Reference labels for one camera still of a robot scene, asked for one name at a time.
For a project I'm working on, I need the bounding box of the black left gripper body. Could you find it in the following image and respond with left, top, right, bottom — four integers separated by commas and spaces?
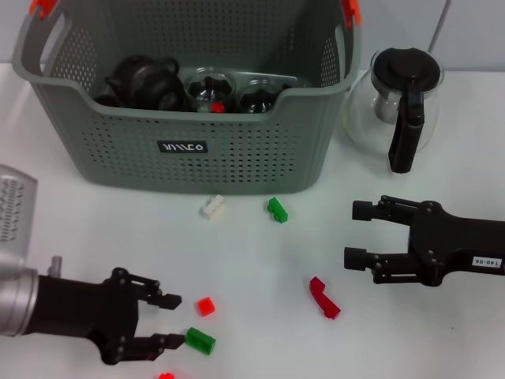
33, 266, 140, 366

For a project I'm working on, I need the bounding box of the white toy brick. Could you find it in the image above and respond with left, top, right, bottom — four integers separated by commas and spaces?
199, 193, 226, 220

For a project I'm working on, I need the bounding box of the gray perforated storage bin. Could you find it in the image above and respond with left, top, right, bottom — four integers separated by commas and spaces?
11, 0, 363, 197

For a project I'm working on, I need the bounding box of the orange bin handle clip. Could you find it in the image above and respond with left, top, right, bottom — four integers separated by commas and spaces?
30, 0, 56, 20
341, 0, 363, 29

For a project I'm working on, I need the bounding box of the green toy brick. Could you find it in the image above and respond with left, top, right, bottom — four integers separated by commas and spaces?
184, 326, 217, 355
267, 197, 289, 224

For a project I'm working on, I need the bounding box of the black ceramic teapot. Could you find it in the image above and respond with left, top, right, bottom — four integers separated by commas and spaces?
104, 54, 182, 110

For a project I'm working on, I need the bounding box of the glass jar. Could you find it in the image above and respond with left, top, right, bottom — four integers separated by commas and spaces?
185, 66, 238, 114

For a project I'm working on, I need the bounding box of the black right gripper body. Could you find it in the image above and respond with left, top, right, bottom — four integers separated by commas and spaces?
408, 199, 505, 288

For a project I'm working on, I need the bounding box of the long red toy piece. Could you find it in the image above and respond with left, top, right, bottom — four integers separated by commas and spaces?
309, 276, 342, 320

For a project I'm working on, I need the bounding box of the glass teacup black holder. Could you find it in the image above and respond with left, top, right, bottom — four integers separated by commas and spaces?
236, 78, 293, 115
158, 88, 189, 113

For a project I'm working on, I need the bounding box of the glass kettle with black handle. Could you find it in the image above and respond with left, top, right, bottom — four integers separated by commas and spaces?
342, 47, 445, 174

